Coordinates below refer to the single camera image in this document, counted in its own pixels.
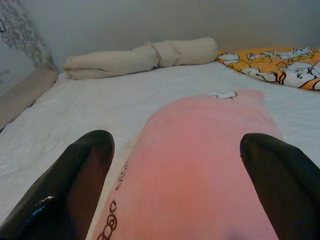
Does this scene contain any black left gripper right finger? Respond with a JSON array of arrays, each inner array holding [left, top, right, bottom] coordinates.
[[239, 132, 320, 240]]

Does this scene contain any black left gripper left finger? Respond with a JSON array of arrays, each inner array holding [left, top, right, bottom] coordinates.
[[0, 129, 116, 240]]

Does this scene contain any pink plush pillow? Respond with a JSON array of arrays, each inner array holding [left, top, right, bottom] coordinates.
[[87, 89, 285, 240]]

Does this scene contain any yellow egg cartoon blanket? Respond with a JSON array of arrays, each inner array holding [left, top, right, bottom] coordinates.
[[216, 46, 320, 91]]

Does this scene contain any white quilted mattress pad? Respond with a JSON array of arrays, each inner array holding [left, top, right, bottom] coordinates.
[[0, 61, 320, 226]]

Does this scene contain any grey floral patterned pillow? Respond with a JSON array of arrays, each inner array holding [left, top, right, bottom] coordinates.
[[0, 0, 60, 131]]

